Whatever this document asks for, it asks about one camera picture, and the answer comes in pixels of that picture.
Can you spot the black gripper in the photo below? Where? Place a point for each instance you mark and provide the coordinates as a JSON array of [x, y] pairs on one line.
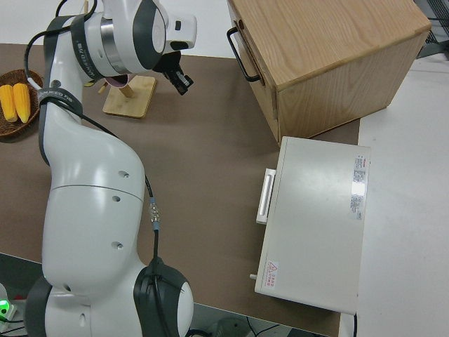
[[169, 62]]

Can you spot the light wooden drawer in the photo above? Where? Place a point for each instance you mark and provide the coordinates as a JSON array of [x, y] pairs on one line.
[[249, 52]]

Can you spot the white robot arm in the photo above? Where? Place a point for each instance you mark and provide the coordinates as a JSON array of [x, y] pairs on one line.
[[91, 175]]

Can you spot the wooden mug rack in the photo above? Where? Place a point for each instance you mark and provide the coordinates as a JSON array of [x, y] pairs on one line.
[[133, 102]]

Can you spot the pink mug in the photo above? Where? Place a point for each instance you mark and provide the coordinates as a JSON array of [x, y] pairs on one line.
[[117, 81]]

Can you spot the brown table mat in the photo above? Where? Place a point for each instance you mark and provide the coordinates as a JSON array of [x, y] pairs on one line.
[[203, 140]]

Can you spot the yellow corn cob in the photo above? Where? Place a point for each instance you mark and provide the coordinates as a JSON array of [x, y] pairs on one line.
[[7, 102], [21, 102]]

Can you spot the light wooden cabinet box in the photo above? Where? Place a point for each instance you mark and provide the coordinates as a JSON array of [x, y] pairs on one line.
[[333, 52]]

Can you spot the brown wicker basket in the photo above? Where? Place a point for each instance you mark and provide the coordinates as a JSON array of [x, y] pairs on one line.
[[17, 128]]

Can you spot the white toaster oven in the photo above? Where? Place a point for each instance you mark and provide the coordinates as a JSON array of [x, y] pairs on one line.
[[315, 217]]

